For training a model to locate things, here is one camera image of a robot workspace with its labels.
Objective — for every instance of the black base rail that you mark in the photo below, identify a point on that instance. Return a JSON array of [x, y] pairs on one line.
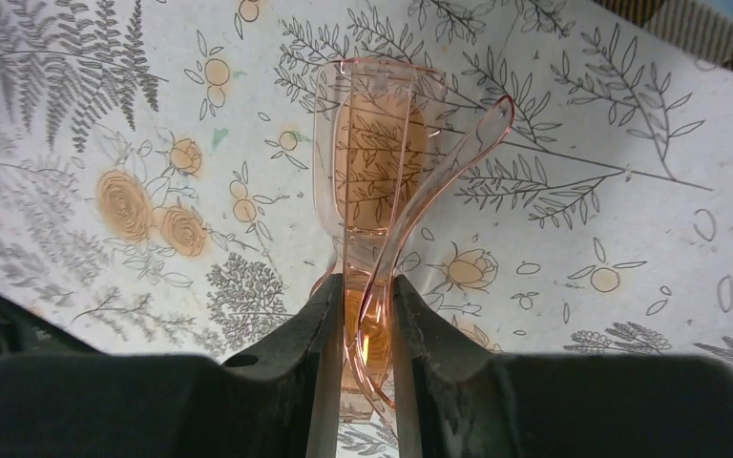
[[6, 322]]

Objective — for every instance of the plaid glasses case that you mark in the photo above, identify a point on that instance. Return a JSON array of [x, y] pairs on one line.
[[690, 26]]

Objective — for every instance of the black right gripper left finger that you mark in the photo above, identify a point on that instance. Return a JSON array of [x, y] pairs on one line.
[[278, 397]]

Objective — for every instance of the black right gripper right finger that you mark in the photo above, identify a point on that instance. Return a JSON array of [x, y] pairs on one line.
[[455, 398]]

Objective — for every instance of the clear pink sunglasses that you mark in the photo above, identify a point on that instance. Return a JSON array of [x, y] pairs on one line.
[[383, 152]]

